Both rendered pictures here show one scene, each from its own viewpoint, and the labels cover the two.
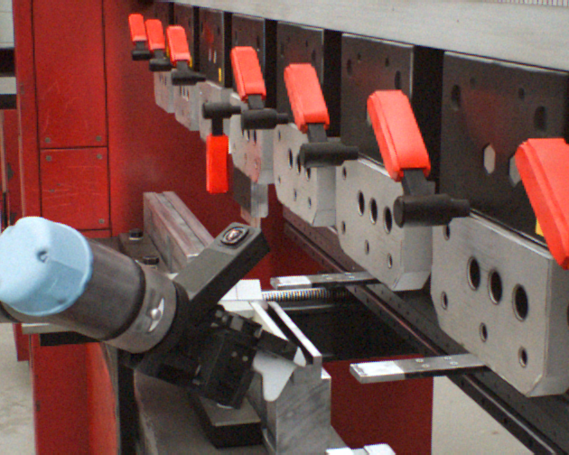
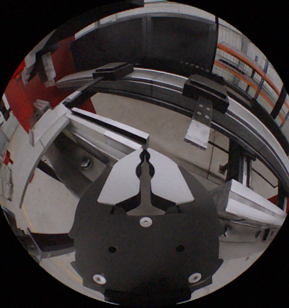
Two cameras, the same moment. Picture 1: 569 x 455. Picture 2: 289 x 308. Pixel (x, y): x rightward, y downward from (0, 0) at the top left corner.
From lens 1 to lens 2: 107 cm
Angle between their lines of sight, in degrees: 58
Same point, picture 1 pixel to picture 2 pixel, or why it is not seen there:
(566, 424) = (218, 114)
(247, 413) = (98, 164)
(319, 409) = not seen: hidden behind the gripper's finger
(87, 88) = (18, 96)
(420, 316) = (112, 84)
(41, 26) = (9, 94)
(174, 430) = (76, 184)
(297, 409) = not seen: hidden behind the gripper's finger
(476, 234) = not seen: outside the picture
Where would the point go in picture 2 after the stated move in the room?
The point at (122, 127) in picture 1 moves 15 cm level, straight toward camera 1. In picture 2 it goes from (26, 97) to (25, 98)
